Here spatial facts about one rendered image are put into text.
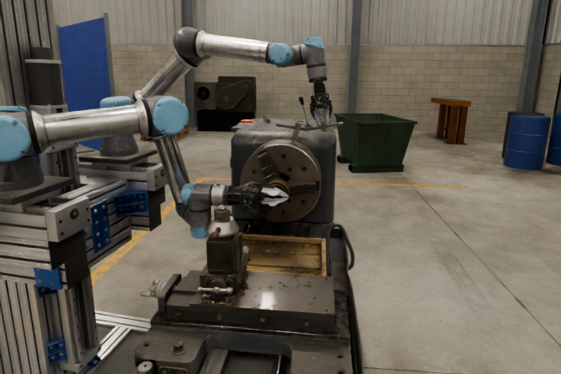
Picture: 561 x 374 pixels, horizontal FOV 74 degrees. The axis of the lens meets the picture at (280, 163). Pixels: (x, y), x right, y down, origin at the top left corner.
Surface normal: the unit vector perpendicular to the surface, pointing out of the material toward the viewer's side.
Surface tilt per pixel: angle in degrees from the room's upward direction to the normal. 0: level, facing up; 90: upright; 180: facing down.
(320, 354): 0
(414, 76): 90
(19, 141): 90
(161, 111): 89
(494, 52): 90
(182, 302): 0
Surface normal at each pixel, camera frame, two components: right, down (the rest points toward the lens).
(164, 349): 0.01, -0.97
